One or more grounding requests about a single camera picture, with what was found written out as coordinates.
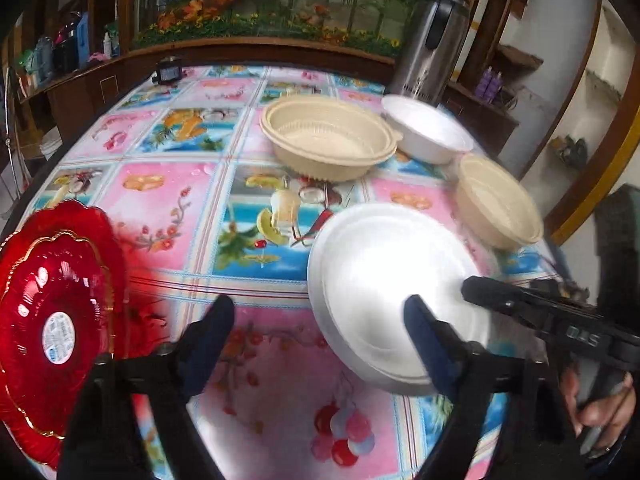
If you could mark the small beige plastic bowl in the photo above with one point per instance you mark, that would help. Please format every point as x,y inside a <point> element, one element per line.
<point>500,205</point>

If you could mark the black bag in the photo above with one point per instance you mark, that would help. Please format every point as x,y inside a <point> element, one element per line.
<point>66,52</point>

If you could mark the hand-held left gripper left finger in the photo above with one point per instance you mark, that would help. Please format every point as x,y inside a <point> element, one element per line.
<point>212,335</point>

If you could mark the pink cloth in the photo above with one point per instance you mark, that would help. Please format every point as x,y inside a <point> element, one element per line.
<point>100,57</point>

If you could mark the person's right hand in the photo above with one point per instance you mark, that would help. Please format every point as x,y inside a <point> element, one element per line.
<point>600,410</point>

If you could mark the purple bottle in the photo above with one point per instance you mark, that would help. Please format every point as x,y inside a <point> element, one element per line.
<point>496,86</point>
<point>481,85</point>

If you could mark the large red glass plate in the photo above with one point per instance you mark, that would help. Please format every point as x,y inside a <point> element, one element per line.
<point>100,230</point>

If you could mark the wooden sideboard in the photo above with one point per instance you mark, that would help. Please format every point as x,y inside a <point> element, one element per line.
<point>100,90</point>

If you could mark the large beige plastic bowl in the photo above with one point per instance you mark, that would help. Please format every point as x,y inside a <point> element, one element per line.
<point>325,135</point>

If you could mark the printed floral tablecloth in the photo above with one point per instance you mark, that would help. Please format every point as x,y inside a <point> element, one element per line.
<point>170,220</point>

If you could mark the small red gold-rimmed plate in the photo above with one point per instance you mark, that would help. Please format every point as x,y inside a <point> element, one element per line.
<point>55,320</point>

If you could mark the green plastic bag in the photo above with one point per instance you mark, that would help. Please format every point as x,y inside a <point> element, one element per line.
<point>26,60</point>

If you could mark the small black device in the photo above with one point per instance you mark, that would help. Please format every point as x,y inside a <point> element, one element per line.
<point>167,71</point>

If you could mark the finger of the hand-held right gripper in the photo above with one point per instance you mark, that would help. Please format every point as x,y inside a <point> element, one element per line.
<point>505,300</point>

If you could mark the stainless steel thermos jug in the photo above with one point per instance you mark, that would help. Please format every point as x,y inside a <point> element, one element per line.
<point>430,60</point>

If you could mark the flower and bamboo wall mural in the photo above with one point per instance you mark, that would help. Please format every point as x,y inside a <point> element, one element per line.
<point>300,0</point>

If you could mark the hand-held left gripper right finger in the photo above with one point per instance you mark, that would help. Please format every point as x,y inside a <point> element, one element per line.
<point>425,340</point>

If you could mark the white foam bowl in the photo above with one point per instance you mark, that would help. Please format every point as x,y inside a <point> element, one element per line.
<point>425,125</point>
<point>380,280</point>

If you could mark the white squeeze bottle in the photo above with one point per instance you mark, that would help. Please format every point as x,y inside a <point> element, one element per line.
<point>107,44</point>

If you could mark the white bucket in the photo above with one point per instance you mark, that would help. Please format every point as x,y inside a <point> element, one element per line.
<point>51,146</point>

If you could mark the blue container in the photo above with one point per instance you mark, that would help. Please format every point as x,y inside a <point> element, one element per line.
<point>83,40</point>

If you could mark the wooden shelf unit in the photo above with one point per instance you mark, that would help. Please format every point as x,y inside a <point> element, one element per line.
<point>505,60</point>

